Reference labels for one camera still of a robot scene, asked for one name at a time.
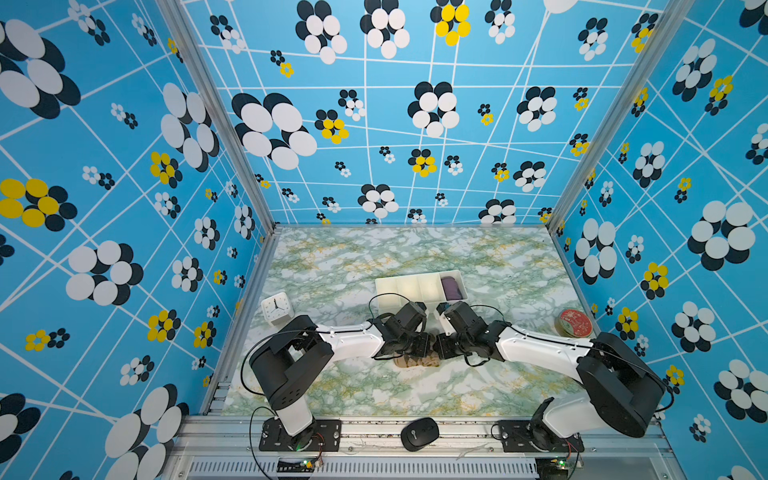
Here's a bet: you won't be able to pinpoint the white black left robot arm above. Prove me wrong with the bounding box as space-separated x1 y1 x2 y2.
242 301 430 440

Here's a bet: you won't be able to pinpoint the round red lid tin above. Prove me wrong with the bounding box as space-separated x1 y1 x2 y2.
554 309 593 338

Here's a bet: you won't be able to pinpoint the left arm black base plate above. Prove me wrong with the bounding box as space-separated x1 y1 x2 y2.
258 418 342 453

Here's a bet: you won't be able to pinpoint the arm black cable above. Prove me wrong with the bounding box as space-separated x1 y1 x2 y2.
464 304 676 415
239 292 415 480

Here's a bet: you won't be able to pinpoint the left green circuit board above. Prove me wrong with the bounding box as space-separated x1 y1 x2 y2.
276 459 322 474

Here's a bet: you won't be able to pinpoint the white compartment organizer tray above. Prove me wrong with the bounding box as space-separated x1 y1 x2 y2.
373 270 468 313

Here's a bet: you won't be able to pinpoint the beige argyle sock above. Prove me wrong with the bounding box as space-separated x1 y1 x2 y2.
393 355 441 369

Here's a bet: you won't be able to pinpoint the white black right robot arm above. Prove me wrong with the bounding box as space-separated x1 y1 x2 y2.
434 301 667 449

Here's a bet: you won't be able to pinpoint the green circuit board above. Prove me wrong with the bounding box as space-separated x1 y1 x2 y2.
536 458 579 479
276 459 322 474

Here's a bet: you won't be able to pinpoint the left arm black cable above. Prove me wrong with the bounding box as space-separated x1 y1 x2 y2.
239 292 415 480

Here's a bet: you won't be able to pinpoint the black computer mouse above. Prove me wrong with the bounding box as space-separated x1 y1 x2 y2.
400 417 440 452

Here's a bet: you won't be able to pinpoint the purple rolled sock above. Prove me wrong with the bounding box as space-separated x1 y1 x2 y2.
440 276 464 301

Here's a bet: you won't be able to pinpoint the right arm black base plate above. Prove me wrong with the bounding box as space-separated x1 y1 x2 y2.
491 420 585 454

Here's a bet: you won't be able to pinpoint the right green circuit board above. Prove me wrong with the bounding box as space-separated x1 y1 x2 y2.
536 458 579 479

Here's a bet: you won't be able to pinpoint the aluminium front rail frame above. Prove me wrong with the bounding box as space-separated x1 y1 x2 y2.
161 411 685 479

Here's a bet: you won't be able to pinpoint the white square alarm clock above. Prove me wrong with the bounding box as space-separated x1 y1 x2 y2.
260 291 294 325

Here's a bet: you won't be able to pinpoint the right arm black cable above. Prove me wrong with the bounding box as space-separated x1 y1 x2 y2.
464 304 676 415

